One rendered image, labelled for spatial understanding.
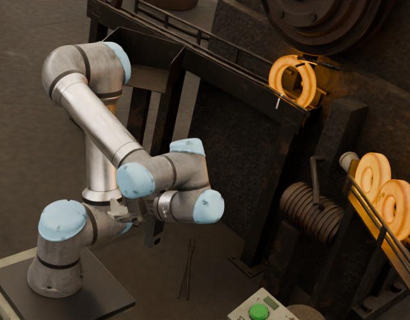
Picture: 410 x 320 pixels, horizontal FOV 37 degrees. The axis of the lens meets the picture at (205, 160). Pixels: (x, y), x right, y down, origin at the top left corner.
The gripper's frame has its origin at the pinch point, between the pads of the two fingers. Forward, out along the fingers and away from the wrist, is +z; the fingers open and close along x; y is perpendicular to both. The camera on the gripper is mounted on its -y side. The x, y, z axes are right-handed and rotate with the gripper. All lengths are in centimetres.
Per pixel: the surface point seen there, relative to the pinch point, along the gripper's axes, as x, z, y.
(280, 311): 0, -46, -22
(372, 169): -54, -46, -8
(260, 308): 2.8, -43.4, -20.6
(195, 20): -270, 192, 44
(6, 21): -134, 230, 73
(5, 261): 16.3, 34.1, -8.5
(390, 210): -47, -53, -18
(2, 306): 27.0, 22.4, -15.6
